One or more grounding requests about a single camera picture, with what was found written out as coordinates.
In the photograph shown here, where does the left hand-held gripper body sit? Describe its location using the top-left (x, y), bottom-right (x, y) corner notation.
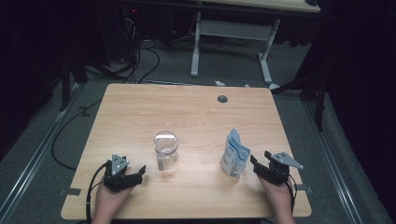
top-left (103, 153), bottom-right (134, 193)

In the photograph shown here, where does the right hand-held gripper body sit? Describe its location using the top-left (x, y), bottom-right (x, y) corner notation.
top-left (262, 151), bottom-right (304, 185)

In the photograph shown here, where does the white and blue pouch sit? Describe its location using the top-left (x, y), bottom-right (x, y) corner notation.
top-left (219, 128), bottom-right (252, 179)

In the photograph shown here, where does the clear glass jar hinged lid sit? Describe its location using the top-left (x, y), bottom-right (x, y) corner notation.
top-left (152, 130), bottom-right (179, 172)

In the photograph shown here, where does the person's left hand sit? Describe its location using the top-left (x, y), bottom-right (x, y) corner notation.
top-left (94, 178), bottom-right (134, 218)

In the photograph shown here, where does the person's right hand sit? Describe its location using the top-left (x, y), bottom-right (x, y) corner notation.
top-left (259, 176), bottom-right (295, 217)

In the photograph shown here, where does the black metal stand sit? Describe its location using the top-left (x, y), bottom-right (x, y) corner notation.
top-left (274, 62), bottom-right (331, 132)
top-left (59, 52), bottom-right (129, 112)

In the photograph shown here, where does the white-framed desk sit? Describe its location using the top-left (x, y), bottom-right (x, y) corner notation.
top-left (190, 0), bottom-right (321, 91)

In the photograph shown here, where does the right hand-held gripper black cable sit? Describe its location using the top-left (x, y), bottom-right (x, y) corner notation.
top-left (286, 174), bottom-right (298, 216)

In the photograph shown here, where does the hand-held gripper black cable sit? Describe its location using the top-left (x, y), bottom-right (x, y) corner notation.
top-left (286, 174), bottom-right (298, 216)
top-left (85, 160), bottom-right (111, 224)

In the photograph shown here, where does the metal floor rail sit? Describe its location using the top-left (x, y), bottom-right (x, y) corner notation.
top-left (0, 82), bottom-right (87, 224)
top-left (303, 99), bottom-right (363, 224)

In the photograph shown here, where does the left hand-held gripper black cable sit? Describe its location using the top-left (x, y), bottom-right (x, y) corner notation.
top-left (85, 160), bottom-right (111, 224)

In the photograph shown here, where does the long black floor cable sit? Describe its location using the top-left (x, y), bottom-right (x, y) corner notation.
top-left (50, 98), bottom-right (104, 172)

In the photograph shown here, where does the bundle of black cables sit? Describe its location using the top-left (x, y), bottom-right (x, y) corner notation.
top-left (120, 7), bottom-right (162, 84)

